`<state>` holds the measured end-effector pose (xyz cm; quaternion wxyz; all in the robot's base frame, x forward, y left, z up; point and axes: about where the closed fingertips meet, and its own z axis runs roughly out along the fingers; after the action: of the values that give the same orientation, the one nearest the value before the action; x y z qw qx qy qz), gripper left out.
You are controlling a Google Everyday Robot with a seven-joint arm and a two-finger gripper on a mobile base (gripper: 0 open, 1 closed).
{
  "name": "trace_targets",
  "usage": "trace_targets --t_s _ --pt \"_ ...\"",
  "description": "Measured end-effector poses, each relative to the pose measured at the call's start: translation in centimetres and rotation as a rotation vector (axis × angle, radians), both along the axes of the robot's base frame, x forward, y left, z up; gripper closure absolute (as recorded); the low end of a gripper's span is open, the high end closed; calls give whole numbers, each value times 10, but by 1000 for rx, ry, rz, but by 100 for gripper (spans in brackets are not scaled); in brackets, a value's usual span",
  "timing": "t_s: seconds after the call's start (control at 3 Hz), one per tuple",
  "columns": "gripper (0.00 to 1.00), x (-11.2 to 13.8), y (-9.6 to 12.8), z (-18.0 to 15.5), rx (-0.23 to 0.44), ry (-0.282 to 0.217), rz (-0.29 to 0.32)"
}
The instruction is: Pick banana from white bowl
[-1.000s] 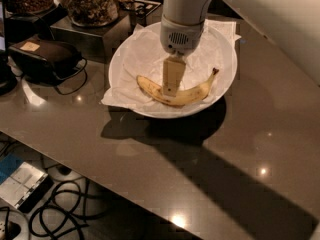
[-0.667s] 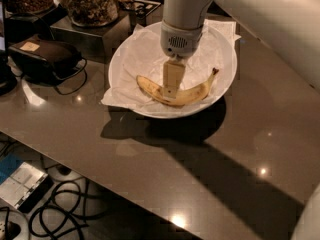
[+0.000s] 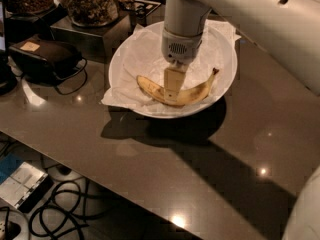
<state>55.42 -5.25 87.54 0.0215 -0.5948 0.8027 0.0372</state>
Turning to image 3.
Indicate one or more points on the white bowl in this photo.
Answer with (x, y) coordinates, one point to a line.
(230, 67)

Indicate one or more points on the dark pedestal under cereal jar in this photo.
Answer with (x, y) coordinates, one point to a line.
(20, 27)

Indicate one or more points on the silver box on floor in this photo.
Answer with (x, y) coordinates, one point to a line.
(25, 187)

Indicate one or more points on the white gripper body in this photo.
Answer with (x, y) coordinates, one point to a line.
(180, 49)

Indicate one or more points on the blue object on floor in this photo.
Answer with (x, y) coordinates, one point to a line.
(8, 165)

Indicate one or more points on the white paper napkin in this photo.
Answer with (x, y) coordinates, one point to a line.
(143, 57)

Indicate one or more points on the yellow banana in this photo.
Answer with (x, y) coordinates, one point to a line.
(185, 97)

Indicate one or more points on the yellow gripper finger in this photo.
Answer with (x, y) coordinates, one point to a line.
(174, 76)

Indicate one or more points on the black round stand base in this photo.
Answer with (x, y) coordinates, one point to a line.
(8, 80)

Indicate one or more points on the glass jar of granola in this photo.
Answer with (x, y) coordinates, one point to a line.
(92, 13)

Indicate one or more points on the dark metal pedestal box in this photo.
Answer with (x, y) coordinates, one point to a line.
(98, 43)

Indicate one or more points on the black vr headset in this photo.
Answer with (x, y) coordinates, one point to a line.
(46, 61)

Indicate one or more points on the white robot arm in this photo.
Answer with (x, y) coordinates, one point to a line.
(288, 30)

